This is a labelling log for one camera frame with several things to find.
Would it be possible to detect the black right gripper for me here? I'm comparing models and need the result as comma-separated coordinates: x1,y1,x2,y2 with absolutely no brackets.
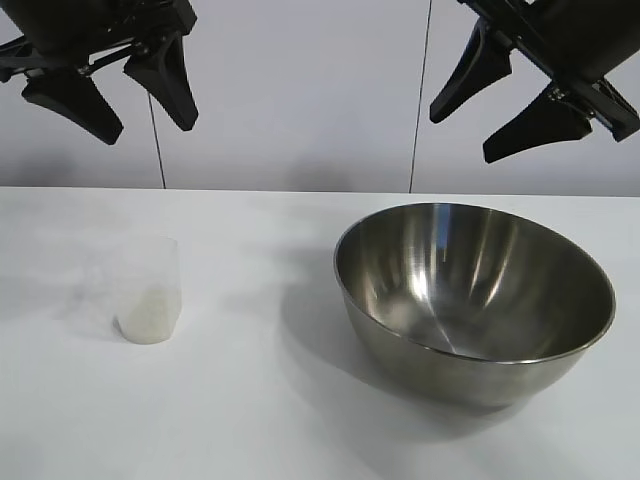
428,0,640,164

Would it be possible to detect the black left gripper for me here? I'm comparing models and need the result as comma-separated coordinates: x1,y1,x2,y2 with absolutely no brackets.
0,0,200,146

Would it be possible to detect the clear plastic measuring cup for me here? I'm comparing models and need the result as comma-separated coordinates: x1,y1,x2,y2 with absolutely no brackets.
82,237,182,345

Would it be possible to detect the stainless steel mixing bowl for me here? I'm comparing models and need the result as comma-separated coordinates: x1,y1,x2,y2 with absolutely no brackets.
333,202,617,409

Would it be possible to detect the white uncooked rice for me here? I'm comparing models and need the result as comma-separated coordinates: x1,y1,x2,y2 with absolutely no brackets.
117,284,179,345

